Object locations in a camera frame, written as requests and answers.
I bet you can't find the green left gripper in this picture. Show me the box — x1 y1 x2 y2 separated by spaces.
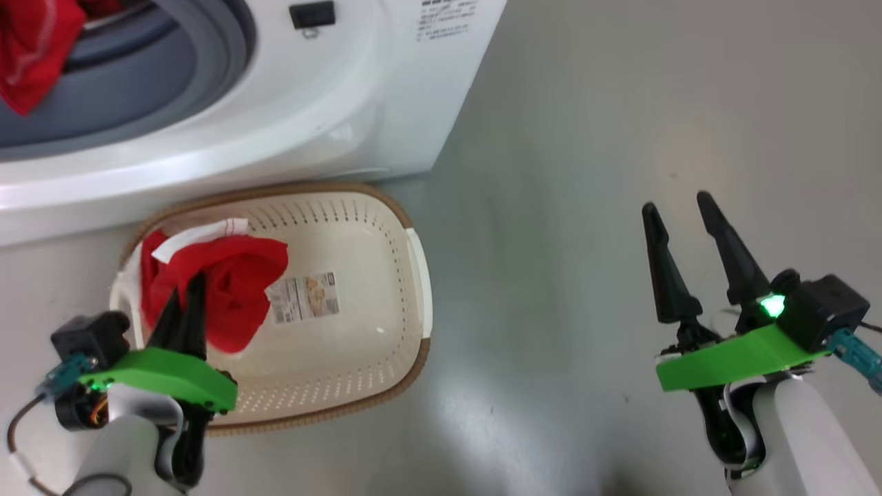
77 272 238 415

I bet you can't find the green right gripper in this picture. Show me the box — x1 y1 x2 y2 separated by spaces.
641 191 831 395

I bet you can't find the red garment with white trim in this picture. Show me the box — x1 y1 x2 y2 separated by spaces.
140 219 290 355

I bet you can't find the cream perforated laundry basket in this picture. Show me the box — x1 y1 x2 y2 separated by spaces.
109 182 433 436

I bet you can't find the white front-load washing machine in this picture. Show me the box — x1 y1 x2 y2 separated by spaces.
0 0 509 247

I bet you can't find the paper product label sticker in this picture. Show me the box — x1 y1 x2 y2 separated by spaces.
265 271 340 325

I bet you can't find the grey text warning sticker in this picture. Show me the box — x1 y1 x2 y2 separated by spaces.
417 0 480 43

